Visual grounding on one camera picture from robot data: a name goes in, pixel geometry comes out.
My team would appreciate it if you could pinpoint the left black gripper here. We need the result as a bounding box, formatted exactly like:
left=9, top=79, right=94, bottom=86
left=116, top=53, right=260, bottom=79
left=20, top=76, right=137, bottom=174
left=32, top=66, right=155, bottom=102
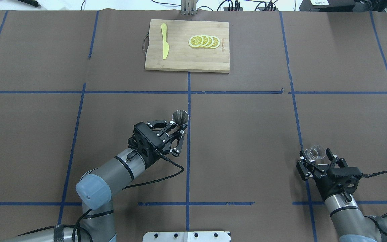
left=128, top=120, right=185, bottom=167

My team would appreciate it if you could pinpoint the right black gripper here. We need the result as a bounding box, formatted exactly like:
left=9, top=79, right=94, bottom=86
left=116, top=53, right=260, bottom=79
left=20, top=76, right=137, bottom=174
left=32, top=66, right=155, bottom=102
left=296, top=148, right=362, bottom=202

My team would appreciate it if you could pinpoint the clear glass shaker cup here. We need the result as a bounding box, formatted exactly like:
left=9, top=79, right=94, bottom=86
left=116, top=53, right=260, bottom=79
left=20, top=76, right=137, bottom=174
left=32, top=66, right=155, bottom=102
left=304, top=145, right=326, bottom=161

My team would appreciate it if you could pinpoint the steel measuring jigger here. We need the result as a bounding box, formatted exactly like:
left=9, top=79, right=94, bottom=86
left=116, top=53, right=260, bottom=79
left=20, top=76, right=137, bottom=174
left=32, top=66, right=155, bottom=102
left=172, top=109, right=189, bottom=126

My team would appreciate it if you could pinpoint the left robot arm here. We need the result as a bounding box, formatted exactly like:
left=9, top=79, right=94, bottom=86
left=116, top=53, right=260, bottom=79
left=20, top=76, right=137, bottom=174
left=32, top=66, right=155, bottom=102
left=7, top=118, right=189, bottom=242

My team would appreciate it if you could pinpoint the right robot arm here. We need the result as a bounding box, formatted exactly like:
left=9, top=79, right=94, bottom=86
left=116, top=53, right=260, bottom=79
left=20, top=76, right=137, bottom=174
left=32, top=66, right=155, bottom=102
left=296, top=146, right=387, bottom=242

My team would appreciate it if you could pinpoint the bamboo cutting board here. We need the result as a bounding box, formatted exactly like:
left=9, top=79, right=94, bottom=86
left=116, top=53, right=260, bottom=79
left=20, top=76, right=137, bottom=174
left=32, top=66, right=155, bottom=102
left=145, top=19, right=230, bottom=73

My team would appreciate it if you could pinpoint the yellow plastic knife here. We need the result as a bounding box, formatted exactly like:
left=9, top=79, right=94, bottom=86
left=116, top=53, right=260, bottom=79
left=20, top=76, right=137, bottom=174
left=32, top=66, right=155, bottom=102
left=160, top=23, right=170, bottom=60

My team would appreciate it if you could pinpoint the lemon slice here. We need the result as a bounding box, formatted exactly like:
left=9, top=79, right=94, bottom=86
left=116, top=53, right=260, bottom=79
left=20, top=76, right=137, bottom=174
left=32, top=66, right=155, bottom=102
left=204, top=36, right=214, bottom=48
left=188, top=35, right=204, bottom=48
left=210, top=36, right=221, bottom=49
left=200, top=34, right=210, bottom=47

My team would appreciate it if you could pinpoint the black rod tool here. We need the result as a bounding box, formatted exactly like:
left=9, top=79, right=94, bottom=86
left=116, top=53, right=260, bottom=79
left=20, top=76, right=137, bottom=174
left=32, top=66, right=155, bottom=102
left=17, top=0, right=41, bottom=8

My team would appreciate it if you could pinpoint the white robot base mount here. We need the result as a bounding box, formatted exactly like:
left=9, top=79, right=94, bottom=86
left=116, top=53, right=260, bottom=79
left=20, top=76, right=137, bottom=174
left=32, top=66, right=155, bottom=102
left=142, top=231, right=231, bottom=242

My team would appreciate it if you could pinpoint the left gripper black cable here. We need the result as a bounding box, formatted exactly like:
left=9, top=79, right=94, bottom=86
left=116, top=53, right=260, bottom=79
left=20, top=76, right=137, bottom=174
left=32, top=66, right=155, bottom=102
left=67, top=151, right=184, bottom=242

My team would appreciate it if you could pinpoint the aluminium frame post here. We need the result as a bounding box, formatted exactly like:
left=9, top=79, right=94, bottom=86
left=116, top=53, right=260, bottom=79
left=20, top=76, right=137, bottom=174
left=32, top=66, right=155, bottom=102
left=181, top=0, right=198, bottom=16

